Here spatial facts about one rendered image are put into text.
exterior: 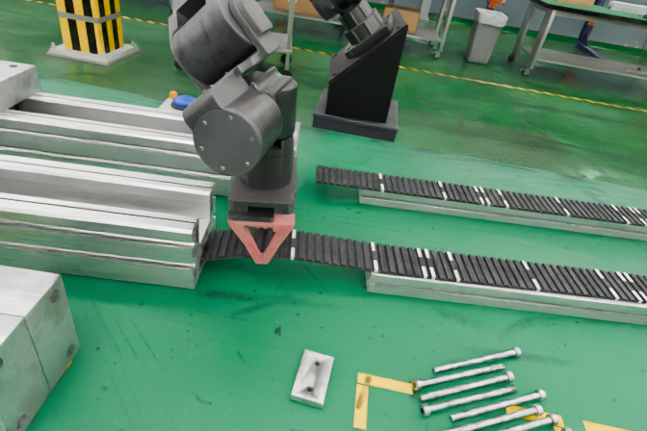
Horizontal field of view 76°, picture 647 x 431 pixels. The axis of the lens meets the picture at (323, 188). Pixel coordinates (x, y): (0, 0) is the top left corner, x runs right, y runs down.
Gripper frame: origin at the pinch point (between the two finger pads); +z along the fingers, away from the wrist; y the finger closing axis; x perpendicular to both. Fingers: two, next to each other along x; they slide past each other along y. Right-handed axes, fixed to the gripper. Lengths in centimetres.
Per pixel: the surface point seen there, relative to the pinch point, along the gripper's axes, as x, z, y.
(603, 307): 41.6, 3.7, 4.2
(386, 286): 15.0, 3.4, 2.7
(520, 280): 31.4, 1.9, 2.2
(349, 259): 10.3, 0.5, 1.5
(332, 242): 8.3, 0.2, -1.0
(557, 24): 433, 55, -702
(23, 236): -24.5, -2.4, 4.0
